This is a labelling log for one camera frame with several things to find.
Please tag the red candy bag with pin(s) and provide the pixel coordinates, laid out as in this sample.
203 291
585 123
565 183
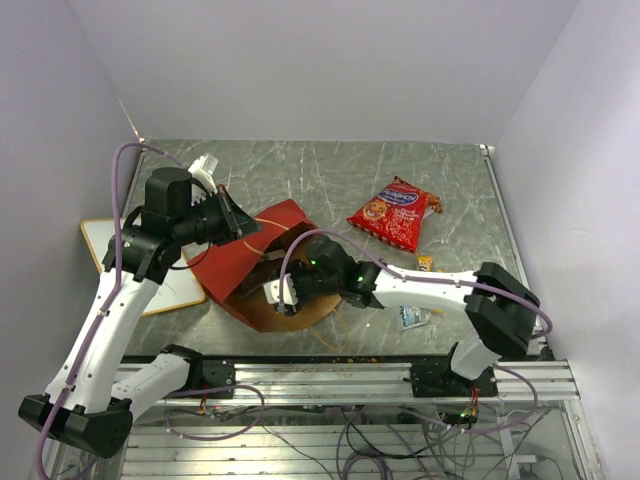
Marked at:
395 215

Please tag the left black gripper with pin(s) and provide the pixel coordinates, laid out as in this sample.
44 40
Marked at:
234 218

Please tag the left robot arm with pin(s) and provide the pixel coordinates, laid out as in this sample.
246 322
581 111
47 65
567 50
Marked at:
84 406

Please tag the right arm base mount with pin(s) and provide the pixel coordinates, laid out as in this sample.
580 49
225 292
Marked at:
430 377

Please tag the aluminium frame rail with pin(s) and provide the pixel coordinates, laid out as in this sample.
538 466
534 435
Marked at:
333 381

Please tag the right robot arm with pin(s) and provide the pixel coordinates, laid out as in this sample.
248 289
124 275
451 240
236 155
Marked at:
501 311

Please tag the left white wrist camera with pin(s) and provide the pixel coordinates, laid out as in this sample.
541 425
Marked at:
202 170

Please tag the red paper bag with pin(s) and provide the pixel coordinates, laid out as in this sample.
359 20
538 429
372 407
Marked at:
232 276

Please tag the white blue snack wrapper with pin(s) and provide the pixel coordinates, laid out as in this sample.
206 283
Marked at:
412 317

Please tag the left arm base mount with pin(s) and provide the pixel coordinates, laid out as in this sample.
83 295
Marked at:
211 375

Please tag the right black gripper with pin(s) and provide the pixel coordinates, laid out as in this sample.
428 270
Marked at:
301 299

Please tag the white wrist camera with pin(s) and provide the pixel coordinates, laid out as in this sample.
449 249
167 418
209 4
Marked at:
202 170
281 292

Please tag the yellow m&m pack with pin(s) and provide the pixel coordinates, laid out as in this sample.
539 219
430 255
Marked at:
424 263

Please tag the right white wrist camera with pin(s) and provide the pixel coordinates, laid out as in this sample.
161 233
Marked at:
281 292

